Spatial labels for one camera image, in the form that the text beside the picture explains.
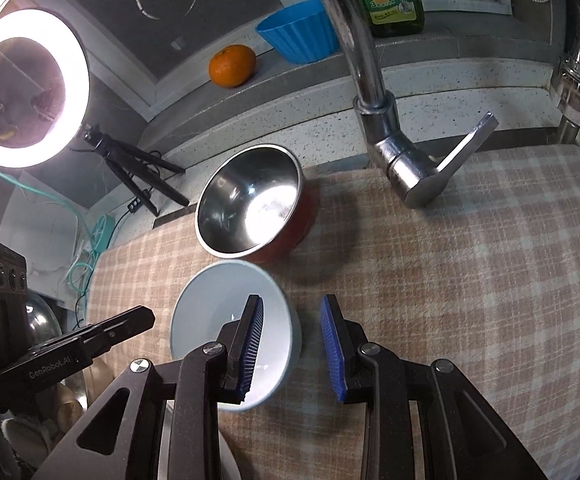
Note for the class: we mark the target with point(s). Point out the black tripod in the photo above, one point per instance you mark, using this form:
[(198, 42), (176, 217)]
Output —
[(130, 165)]

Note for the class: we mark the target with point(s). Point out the large white leaf-pattern plate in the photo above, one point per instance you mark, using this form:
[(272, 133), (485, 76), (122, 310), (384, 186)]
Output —
[(230, 460)]

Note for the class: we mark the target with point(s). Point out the blue ribbed plastic bowl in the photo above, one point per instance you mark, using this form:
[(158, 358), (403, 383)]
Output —
[(295, 35)]

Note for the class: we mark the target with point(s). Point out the person's left hand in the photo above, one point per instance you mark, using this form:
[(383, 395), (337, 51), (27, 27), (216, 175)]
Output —
[(70, 400)]

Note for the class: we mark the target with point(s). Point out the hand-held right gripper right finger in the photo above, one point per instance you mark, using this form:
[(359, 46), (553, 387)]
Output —
[(332, 345)]

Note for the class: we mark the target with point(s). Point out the white ceramic bowl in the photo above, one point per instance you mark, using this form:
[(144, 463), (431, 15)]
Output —
[(210, 300)]

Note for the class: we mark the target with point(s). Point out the glass lid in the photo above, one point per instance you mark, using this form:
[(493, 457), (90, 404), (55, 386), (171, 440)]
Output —
[(42, 320)]

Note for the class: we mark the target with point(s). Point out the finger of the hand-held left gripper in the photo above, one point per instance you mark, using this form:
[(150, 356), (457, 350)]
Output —
[(125, 322)]

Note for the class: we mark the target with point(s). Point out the chrome kitchen faucet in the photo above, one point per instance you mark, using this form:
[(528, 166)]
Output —
[(369, 75)]

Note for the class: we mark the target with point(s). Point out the stainless steel bowl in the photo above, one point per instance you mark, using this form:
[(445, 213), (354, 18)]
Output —
[(240, 200)]

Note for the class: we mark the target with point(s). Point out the orange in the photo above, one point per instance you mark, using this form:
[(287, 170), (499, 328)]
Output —
[(232, 65)]

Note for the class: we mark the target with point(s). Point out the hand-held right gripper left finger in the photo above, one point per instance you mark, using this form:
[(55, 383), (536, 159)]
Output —
[(250, 340)]

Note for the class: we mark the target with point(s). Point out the beige checked cloth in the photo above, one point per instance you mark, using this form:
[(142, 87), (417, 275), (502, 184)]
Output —
[(444, 285)]

